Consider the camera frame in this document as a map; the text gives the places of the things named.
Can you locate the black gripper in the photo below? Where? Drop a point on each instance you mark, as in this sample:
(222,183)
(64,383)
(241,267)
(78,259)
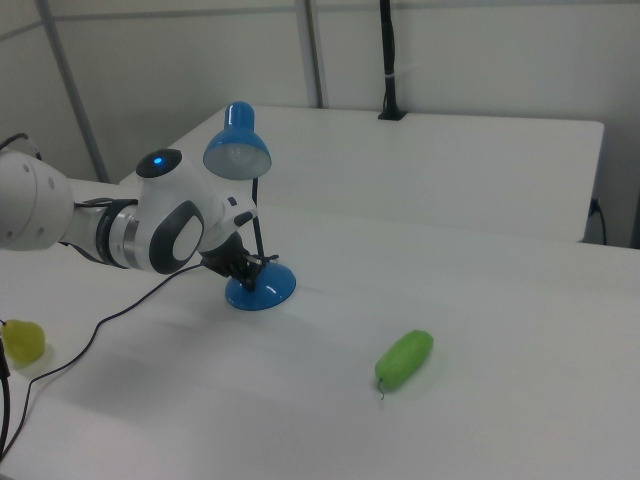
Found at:
(225,260)

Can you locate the grey metal frame post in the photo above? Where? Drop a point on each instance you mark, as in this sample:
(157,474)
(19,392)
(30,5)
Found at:
(75,100)
(314,55)

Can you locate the green pear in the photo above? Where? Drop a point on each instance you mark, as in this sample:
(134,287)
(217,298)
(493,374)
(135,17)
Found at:
(24,342)

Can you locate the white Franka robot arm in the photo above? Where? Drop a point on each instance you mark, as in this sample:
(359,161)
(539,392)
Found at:
(165,220)

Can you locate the blue desk lamp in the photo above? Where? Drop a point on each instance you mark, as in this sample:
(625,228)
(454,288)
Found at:
(270,290)

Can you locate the black clamped pole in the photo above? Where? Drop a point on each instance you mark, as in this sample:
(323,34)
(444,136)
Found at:
(390,60)

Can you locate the green cucumber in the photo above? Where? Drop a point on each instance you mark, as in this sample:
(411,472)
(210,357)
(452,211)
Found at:
(402,360)

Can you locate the white side table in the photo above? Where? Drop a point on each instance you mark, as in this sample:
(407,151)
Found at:
(425,165)

